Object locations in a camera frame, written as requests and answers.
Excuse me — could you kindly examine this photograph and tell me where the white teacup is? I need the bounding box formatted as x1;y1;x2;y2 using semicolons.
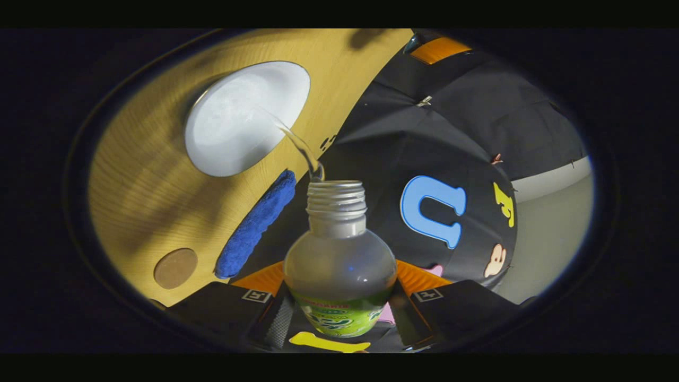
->
184;60;311;178

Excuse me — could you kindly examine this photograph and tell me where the silver green-label water bottle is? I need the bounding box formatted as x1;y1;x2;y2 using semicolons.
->
283;180;397;338

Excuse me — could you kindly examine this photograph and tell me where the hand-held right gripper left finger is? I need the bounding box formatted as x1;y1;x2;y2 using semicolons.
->
170;261;295;351

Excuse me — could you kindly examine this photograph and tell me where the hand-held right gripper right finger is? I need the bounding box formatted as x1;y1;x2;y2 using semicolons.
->
390;260;520;351

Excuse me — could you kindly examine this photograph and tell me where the blue towel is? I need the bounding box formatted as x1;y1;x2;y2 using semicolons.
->
214;169;297;280

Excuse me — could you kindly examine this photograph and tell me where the round brown coaster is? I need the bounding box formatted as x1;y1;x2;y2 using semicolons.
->
154;248;198;290

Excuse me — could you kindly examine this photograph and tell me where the black backdrop cloth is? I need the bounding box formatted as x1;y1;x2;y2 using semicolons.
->
233;32;587;353

